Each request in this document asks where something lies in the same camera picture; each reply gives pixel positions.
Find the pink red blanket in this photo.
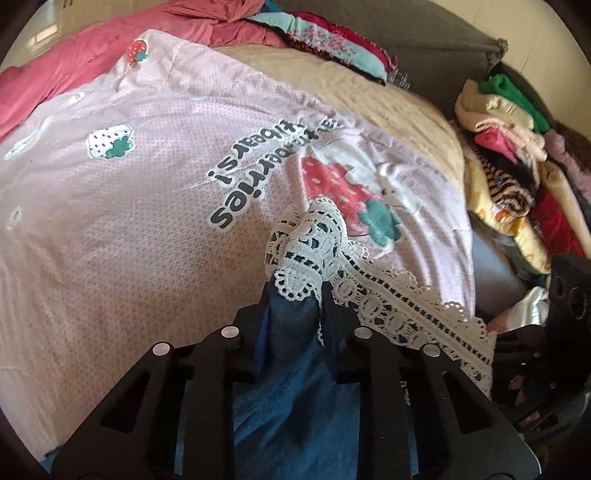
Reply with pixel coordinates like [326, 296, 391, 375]
[1, 1, 286, 138]

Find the pile of colourful clothes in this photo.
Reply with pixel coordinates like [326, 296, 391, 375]
[451, 74, 590, 316]

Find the pink strawberry bear quilt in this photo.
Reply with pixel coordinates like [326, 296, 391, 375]
[1, 30, 466, 459]

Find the cream bed sheet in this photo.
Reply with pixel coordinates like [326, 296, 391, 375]
[216, 45, 465, 191]

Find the grey upholstered headboard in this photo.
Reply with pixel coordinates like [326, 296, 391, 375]
[279, 1, 555, 125]

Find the blue denim pants lace hem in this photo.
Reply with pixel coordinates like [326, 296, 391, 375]
[172, 197, 498, 480]

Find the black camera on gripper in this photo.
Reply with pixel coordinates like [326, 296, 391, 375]
[547, 253, 591, 327]

